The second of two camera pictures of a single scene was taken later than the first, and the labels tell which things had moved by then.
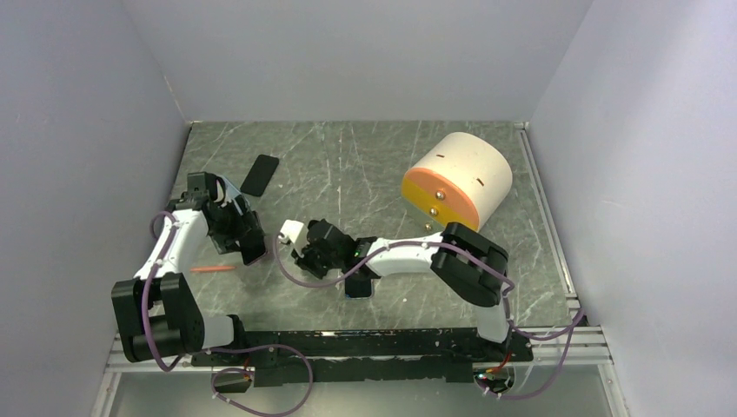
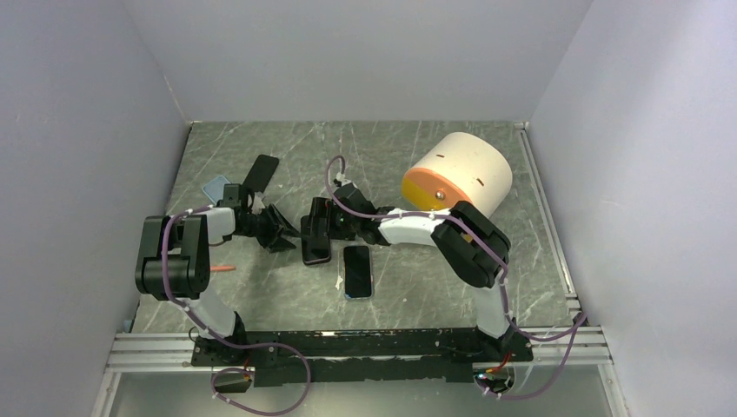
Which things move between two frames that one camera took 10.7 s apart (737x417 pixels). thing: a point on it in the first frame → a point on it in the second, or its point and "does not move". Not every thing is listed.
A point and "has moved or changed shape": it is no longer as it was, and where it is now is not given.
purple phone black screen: (253, 248) has moved or changed shape
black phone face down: (259, 175) does not move
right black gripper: (302, 257) → (325, 208)
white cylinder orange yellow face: (460, 178) does not move
